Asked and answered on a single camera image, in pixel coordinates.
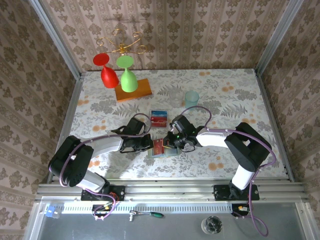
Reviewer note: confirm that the clear plastic card case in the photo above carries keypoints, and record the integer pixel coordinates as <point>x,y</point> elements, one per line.
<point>170,153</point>

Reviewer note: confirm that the red credit card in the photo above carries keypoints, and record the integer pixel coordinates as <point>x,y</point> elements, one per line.
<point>158,147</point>
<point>159,118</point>
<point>160,124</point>

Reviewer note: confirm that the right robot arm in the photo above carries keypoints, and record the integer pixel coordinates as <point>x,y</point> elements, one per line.
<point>212,138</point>

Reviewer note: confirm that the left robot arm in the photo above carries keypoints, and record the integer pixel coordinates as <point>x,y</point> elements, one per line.
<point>107,145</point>

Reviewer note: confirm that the clear acrylic card box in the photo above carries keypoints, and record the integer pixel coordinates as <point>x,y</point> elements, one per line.
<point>150,126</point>

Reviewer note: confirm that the teal plastic cup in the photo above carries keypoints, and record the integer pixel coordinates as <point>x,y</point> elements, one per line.
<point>192,100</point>

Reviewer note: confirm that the clear drinking glass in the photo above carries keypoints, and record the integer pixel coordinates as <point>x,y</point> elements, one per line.
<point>176,100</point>

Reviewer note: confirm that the floral tablecloth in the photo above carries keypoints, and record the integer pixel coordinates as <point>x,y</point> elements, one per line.
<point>200,170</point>

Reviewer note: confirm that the wooden base block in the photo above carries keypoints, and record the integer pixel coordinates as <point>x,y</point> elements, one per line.
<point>132,95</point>

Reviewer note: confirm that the green plastic goblet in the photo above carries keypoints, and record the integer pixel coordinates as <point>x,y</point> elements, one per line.
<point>128,82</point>

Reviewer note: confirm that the red plastic goblet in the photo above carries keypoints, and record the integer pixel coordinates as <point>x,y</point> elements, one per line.
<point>110,77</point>

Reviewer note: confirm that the grey metal shelf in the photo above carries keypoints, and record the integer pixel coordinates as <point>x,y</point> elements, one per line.
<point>150,230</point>

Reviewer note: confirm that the round glass jar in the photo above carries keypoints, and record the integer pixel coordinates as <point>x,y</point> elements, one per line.
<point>212,225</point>

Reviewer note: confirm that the blue plug adapter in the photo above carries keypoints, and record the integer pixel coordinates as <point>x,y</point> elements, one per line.
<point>51,212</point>

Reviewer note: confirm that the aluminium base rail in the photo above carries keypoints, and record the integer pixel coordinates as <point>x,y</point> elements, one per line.
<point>175,190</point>

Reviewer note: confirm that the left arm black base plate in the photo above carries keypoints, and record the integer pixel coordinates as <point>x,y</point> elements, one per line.
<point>118,192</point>

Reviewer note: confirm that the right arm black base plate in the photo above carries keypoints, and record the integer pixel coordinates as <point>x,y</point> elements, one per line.
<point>221,193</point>

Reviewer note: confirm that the aluminium side rail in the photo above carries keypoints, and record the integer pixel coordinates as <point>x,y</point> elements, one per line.
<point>275,125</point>
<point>70,112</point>

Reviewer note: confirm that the black connector bracket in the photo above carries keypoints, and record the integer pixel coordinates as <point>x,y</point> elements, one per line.
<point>102,208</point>
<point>240,208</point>

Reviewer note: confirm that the aluminium frame post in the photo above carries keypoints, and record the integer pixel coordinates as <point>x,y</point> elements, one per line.
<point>57,37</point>
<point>278,37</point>

